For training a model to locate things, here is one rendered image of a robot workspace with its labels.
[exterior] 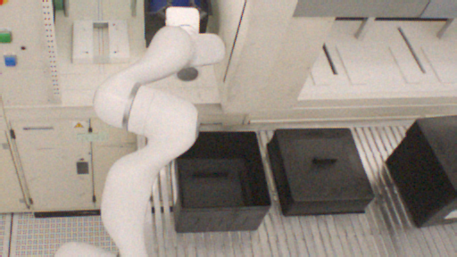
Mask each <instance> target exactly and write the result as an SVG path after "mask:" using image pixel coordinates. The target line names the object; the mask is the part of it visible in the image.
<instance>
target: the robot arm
mask: <svg viewBox="0 0 457 257"><path fill-rule="evenodd" d="M171 4H172V0H167V5H166V6H164V7H163V8H162V9H160V10H159V11H158V12H157V14H158V15H159V16H161V17H162V18H164V19H165V20H166V27H164V28H161V29H159V30H158V31H157V32H156V35H155V36H154V38H153V40H152V42H151V44H150V45H149V46H148V48H147V50H146V52H145V53H144V55H143V56H142V57H140V58H139V59H138V60H137V62H134V63H133V64H131V65H130V66H129V67H127V68H125V69H123V70H119V71H117V72H115V73H113V75H111V77H109V78H107V79H105V80H104V81H103V82H102V83H101V84H100V85H99V87H98V89H97V90H96V92H95V93H94V96H93V102H92V104H93V109H94V112H96V116H97V117H98V118H99V119H100V120H101V121H103V122H104V123H106V124H108V125H112V126H114V127H115V128H117V129H123V130H126V131H128V132H132V133H135V134H139V135H141V136H145V137H147V140H148V142H147V145H146V146H145V147H144V148H142V149H140V150H137V151H135V152H133V153H131V154H129V155H126V156H124V157H122V158H120V159H119V160H118V161H116V162H115V163H114V164H113V166H112V168H111V169H110V171H109V174H108V177H106V180H105V184H104V191H103V195H102V202H101V217H102V221H103V224H104V226H105V229H106V230H107V232H108V233H109V235H110V236H111V238H112V240H113V241H114V242H115V244H116V246H117V247H119V249H120V254H119V253H114V252H111V251H108V250H105V249H102V248H99V246H96V245H92V244H89V243H83V242H78V241H73V242H68V243H65V244H64V245H62V246H60V247H59V248H58V249H57V251H56V252H55V253H54V256H53V257H149V256H147V252H146V248H145V238H144V224H145V212H146V207H147V204H148V200H150V196H151V193H152V189H153V186H154V180H155V178H156V176H157V174H158V172H159V170H160V169H161V168H163V166H165V165H166V164H167V163H168V162H170V161H172V160H173V159H175V158H176V157H179V156H180V155H181V154H183V153H184V152H185V151H186V150H187V149H188V148H189V147H191V146H192V145H193V144H194V142H195V140H196V139H197V137H198V133H199V129H200V116H199V114H198V111H197V109H196V108H195V107H194V105H193V104H191V103H190V102H188V101H187V99H185V98H182V97H179V96H177V95H172V94H168V93H165V92H162V91H158V90H155V89H152V88H148V87H146V86H145V85H147V84H150V83H153V82H155V81H158V80H161V79H166V78H168V77H170V76H172V75H173V77H174V78H175V79H177V80H179V81H182V82H192V81H195V80H197V79H199V78H200V77H201V75H202V67H203V66H207V65H213V64H219V63H222V62H223V61H224V58H225V55H226V49H225V45H224V43H223V41H222V39H221V38H220V37H218V36H216V35H213V34H199V35H198V30H199V21H200V20H201V19H202V18H203V17H204V16H206V12H204V11H202V10H201V9H200V8H199V7H197V6H196V4H195V0H189V1H188V4H189V8H173V7H172V5H171ZM166 12H167V14H166Z"/></svg>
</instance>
